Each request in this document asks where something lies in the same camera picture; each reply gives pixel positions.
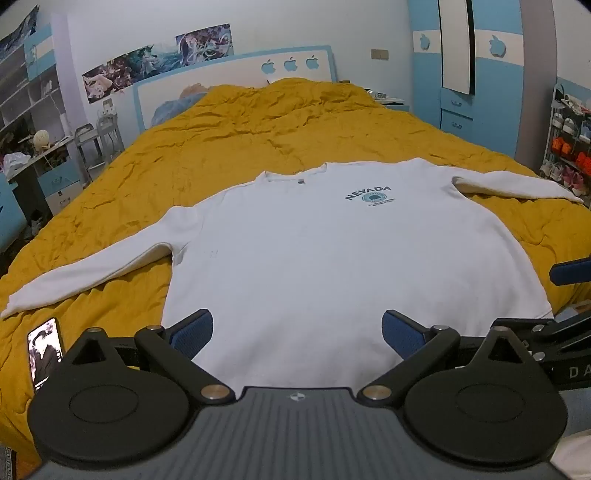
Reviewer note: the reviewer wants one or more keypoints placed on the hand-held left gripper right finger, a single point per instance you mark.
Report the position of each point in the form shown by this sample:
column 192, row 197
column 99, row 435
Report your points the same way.
column 401, row 336

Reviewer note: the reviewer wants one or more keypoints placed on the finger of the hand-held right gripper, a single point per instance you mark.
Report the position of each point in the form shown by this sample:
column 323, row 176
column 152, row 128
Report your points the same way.
column 568, row 330
column 567, row 277

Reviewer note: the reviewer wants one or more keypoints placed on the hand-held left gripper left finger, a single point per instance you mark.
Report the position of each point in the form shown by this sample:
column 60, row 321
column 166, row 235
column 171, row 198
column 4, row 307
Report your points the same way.
column 194, row 333

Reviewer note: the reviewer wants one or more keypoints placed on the white long-sleeve sweatshirt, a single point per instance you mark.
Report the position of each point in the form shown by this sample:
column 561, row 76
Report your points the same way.
column 323, row 277

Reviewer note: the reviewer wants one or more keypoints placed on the person's right jeans leg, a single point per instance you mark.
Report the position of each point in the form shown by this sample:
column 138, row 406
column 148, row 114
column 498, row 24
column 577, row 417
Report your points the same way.
column 577, row 410

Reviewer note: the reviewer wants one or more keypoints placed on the shoe rack with shoes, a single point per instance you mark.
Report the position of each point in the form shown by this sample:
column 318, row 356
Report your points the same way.
column 570, row 147

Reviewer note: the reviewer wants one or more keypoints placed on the black smartphone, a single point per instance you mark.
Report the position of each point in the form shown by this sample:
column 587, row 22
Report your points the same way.
column 44, row 355

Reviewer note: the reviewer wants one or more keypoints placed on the blue and white wardrobe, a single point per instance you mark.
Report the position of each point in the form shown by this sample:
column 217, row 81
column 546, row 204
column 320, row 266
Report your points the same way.
column 498, row 92

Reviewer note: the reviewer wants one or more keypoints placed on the cluttered desk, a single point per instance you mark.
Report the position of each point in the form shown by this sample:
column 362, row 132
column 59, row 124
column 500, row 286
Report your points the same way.
column 51, row 184

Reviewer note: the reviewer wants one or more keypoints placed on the grey stool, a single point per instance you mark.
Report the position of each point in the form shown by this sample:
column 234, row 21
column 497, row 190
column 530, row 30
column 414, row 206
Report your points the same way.
column 99, row 143

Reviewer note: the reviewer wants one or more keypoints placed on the yellow quilted blanket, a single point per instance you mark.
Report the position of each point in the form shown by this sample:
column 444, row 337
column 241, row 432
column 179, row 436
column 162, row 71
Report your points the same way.
column 277, row 129

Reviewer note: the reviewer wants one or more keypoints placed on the blue pillow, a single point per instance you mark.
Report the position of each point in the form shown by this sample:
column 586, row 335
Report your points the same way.
column 171, row 108

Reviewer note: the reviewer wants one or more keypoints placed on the bedside nightstand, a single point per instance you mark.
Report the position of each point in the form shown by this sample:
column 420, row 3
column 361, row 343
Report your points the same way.
column 392, row 104

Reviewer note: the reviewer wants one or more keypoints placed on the white skull ornament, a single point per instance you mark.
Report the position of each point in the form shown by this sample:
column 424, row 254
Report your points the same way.
column 42, row 140

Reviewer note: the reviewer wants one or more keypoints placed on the white plastic bag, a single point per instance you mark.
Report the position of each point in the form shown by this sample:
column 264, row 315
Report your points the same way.
column 14, row 162

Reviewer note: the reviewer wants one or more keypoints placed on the wardrobe mirror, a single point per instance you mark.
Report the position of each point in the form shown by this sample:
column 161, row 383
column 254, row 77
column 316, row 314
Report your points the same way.
column 455, row 46

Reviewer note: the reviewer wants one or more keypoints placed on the white and blue headboard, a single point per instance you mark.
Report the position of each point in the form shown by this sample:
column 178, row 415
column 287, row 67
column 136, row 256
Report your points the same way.
column 240, row 74

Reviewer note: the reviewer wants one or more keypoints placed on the white and blue bookshelf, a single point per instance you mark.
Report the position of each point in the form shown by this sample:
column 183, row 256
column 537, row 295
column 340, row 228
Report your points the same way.
column 27, row 92

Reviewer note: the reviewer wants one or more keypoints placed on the pink purple anime wall poster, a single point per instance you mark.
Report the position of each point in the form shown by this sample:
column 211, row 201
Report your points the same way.
column 108, row 78

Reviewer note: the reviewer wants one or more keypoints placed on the teal anime wall poster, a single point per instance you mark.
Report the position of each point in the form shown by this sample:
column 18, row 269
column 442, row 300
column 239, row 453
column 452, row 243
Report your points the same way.
column 154, row 60

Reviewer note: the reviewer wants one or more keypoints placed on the wall switch plate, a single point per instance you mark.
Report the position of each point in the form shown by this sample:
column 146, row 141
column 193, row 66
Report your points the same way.
column 379, row 54

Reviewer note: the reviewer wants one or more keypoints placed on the pale blue anime wall poster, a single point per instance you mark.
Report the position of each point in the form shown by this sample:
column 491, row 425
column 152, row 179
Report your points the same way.
column 205, row 44

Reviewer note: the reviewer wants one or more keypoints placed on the dark wall poster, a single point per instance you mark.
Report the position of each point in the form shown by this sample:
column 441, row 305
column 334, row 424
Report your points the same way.
column 18, row 32

